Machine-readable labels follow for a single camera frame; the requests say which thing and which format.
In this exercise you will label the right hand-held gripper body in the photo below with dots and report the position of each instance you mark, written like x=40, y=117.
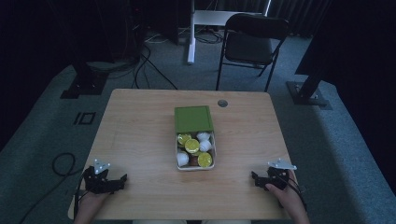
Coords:
x=278, y=175

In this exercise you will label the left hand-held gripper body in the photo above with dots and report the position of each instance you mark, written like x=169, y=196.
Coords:
x=97, y=182

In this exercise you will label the person's right hand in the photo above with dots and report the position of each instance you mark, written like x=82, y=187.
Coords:
x=288, y=196

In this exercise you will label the person's left hand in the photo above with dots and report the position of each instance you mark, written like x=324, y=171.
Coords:
x=89, y=203

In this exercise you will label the white box drawer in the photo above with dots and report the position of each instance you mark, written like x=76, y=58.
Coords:
x=195, y=168

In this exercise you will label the pile of coffee capsules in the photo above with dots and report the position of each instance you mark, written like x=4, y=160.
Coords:
x=192, y=146

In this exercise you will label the grey table grommet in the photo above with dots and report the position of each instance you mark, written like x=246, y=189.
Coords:
x=222, y=103

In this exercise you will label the green box sleeve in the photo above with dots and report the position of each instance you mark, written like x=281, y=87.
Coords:
x=193, y=119

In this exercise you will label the black folding chair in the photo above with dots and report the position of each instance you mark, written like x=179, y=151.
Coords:
x=249, y=46

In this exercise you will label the black stand with base plate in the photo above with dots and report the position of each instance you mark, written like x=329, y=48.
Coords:
x=306, y=95
x=84, y=84

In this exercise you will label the white desk frame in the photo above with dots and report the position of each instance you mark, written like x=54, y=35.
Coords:
x=191, y=46

